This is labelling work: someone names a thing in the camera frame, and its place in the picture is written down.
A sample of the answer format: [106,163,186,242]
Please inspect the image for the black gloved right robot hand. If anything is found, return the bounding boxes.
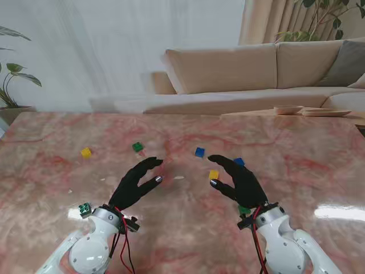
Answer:
[207,155,269,209]

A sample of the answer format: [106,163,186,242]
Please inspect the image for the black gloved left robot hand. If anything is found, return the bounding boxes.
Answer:
[108,156,166,212]

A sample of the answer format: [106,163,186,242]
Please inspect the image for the round wooden bowl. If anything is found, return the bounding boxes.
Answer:
[273,104,305,115]

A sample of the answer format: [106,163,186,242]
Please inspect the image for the flat wooden plate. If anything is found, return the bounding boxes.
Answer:
[302,108,352,117]

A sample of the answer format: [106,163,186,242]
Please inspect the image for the beige fabric sofa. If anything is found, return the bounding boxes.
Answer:
[141,38,365,115]

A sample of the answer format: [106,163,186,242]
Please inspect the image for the beige plant pot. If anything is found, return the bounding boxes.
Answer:
[0,106,38,126]

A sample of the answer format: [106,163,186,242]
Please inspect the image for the white sheer curtain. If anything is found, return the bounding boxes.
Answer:
[0,0,246,112]

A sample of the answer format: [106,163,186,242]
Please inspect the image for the beige sofa cushion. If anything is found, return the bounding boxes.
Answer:
[347,73,365,89]

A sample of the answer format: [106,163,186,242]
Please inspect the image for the large-leaf green houseplant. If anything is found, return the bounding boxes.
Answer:
[0,25,43,108]

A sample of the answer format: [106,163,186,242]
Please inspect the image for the grey sofa cushion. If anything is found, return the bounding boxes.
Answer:
[315,39,365,87]

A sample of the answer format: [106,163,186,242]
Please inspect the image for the beige drape curtain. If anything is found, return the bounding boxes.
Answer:
[238,0,365,46]

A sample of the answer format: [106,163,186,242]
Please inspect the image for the tall leafy branch plant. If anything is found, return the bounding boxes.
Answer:
[275,0,365,43]

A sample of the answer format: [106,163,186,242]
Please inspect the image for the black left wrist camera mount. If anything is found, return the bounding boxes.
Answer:
[125,216,141,233]

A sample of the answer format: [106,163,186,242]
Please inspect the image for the left wrist red black cables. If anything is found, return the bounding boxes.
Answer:
[108,208,136,274]

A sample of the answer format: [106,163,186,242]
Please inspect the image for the wrist red black cables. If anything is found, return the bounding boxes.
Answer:
[250,207,270,274]
[108,208,136,274]

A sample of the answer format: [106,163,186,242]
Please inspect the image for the right wrist red black cables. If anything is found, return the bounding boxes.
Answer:
[250,207,270,274]

